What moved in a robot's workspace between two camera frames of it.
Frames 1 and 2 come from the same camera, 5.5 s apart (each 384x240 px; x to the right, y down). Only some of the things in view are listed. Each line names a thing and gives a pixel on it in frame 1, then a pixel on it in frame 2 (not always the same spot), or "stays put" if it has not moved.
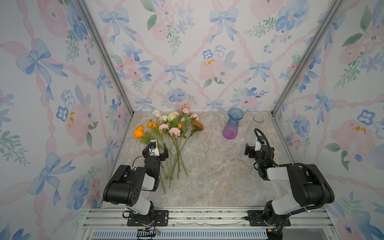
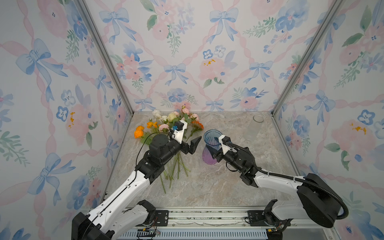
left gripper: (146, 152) to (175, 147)
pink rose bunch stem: (185, 115) stays put
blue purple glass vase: (231, 128) to (211, 138)
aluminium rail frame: (110, 224) stays put
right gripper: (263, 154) to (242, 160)
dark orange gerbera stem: (195, 125) to (181, 154)
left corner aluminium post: (93, 27) stays put
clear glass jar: (257, 122) stays put
